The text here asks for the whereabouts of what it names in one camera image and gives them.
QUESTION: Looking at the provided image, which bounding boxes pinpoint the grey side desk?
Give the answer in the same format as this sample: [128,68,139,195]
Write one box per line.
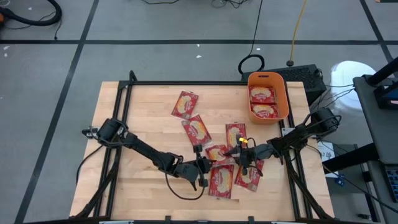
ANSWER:
[353,74,398,166]

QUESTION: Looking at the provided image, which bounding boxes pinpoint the yellow hanging cable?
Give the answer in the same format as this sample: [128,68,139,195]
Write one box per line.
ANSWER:
[285,0,308,68]

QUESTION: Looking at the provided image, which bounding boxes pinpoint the black left base cable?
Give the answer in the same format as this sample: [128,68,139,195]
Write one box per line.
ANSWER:
[75,143,105,185]

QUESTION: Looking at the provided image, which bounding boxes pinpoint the black desk monitor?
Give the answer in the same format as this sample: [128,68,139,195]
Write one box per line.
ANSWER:
[374,83,398,110]

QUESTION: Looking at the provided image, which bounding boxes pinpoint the white round bin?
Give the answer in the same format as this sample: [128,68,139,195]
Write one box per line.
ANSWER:
[330,60,377,111]

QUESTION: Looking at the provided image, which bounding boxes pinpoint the black floor cable tangle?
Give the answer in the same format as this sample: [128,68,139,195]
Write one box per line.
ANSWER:
[210,0,250,9]

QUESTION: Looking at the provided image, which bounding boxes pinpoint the red popcorn bag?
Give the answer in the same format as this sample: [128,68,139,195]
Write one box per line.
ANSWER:
[225,123,249,153]
[204,144,233,165]
[181,114,213,147]
[249,85,277,105]
[170,90,200,121]
[250,103,280,120]
[234,158,265,193]
[208,164,235,200]

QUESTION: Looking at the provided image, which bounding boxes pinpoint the white paper sheet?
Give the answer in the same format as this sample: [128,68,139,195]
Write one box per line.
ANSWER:
[317,141,340,179]

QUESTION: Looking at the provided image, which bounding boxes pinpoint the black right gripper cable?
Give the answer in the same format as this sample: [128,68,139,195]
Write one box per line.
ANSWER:
[247,136,266,177]

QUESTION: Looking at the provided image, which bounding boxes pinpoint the black aluminium table frame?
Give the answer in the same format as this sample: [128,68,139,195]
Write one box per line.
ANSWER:
[70,70,335,224]

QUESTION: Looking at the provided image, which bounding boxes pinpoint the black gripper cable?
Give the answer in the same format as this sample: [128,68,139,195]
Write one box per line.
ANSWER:
[164,170,208,201]
[247,136,266,177]

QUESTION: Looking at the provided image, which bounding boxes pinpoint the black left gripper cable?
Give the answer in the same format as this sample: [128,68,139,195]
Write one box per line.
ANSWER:
[164,170,208,201]

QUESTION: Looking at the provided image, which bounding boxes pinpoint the black coiled hanging cable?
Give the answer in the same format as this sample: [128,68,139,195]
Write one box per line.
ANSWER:
[238,0,266,75]

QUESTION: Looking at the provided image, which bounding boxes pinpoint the black desk leg beam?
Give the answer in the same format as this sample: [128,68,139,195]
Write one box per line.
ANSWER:
[322,142,379,175]

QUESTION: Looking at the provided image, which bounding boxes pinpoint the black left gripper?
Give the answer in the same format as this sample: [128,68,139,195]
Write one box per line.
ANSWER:
[172,144,216,189]

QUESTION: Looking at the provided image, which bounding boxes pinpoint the black keyboard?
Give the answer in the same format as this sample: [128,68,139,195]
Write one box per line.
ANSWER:
[382,164,398,203]

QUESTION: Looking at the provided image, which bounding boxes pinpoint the black vacuum hose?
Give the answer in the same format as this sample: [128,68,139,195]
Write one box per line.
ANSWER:
[0,0,63,27]

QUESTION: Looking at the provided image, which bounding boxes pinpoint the black computer tower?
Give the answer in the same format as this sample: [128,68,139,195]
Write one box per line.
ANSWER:
[241,63,327,106]

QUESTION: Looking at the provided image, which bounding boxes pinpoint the orange plastic basket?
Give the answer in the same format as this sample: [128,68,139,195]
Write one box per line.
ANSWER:
[247,71,290,126]

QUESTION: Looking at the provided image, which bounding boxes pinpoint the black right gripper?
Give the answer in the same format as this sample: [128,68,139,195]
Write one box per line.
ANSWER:
[223,136,275,176]

